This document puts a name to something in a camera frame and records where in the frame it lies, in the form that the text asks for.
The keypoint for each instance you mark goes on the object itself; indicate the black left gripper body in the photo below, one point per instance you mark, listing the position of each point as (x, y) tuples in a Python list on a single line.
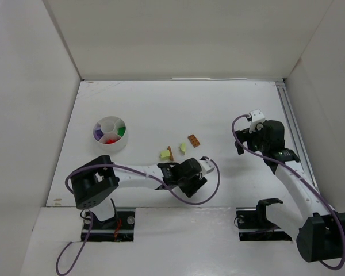
[(196, 184)]

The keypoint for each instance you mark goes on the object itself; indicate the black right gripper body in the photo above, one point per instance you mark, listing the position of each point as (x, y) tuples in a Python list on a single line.
[(244, 138)]

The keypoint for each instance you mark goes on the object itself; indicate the yellow lego piece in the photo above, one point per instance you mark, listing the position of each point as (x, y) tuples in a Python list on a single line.
[(183, 148)]

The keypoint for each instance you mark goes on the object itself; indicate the orange lego brick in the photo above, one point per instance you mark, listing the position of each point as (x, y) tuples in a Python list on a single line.
[(194, 141)]

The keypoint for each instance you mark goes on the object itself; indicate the green square lego brick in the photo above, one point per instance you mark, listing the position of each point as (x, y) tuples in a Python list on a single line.
[(121, 131)]

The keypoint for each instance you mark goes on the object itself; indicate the red lego brick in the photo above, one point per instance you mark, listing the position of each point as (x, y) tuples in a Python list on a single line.
[(110, 141)]

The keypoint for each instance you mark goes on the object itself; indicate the purple arched lego piece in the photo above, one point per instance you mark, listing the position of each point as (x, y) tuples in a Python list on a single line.
[(98, 134)]

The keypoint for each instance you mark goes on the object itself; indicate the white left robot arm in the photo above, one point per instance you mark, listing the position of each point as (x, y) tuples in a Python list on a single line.
[(92, 184)]

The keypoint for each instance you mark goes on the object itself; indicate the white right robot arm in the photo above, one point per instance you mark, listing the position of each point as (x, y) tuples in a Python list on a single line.
[(319, 230)]

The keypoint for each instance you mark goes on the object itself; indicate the brown curved lego piece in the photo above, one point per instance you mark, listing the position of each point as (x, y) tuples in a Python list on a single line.
[(171, 156)]

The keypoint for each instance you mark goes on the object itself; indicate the yellow lego brick left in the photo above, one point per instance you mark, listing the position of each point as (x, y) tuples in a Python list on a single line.
[(165, 154)]

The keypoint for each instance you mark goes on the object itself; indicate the white round divided container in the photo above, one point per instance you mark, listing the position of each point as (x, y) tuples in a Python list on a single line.
[(109, 126)]

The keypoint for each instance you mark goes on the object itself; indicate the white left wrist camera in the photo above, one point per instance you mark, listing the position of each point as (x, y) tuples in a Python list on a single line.
[(207, 165)]

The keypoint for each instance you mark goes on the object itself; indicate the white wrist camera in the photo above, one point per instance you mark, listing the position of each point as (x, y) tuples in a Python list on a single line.
[(255, 117), (207, 165)]

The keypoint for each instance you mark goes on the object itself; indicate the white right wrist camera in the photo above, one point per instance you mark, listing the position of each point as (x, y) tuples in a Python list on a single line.
[(255, 117)]

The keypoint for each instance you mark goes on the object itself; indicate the aluminium rail right side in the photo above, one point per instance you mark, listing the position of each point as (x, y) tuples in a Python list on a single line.
[(294, 130)]

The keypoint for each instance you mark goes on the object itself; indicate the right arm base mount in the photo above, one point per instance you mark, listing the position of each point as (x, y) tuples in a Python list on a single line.
[(254, 226)]

